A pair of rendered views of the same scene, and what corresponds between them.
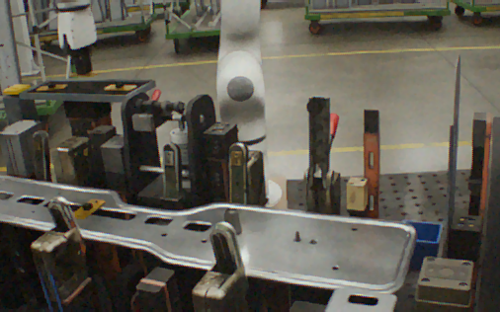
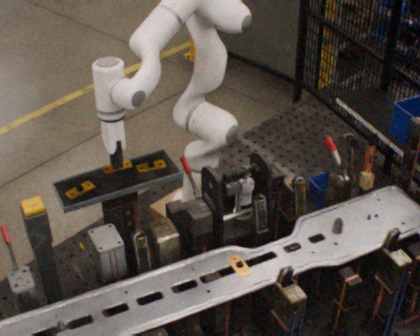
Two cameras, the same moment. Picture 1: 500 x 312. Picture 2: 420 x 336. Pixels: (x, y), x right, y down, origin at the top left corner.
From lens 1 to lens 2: 165 cm
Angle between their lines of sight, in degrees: 47
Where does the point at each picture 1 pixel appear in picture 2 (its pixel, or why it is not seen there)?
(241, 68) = (230, 119)
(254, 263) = (374, 240)
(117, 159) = (208, 222)
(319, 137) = (347, 157)
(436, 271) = not seen: outside the picture
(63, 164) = (172, 247)
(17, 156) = (120, 262)
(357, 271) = (411, 220)
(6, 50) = not seen: outside the picture
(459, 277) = not seen: outside the picture
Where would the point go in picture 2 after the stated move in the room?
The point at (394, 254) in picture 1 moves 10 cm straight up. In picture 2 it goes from (410, 204) to (416, 180)
